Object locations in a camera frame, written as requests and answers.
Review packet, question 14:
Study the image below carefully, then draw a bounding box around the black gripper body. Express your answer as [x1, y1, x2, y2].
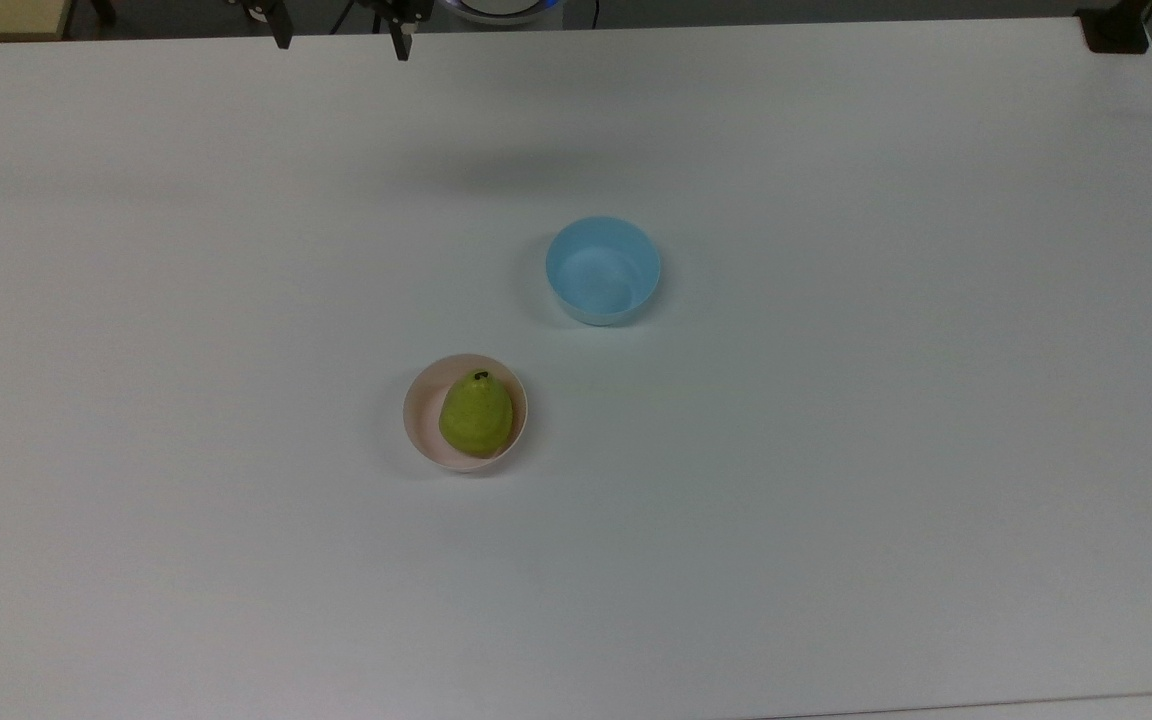
[226, 0, 435, 24]

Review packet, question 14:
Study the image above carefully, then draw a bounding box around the green pear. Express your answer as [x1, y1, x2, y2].
[438, 369, 516, 459]

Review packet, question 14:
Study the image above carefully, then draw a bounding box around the light blue bowl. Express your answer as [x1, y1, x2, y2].
[545, 216, 663, 327]

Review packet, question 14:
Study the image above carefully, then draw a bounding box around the pink bowl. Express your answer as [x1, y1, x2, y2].
[402, 353, 529, 473]

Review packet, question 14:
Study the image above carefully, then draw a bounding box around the black table clamp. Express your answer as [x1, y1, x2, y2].
[1076, 0, 1152, 55]

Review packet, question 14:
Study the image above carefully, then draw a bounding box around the white robot base blue ring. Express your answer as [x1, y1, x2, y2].
[436, 0, 565, 27]

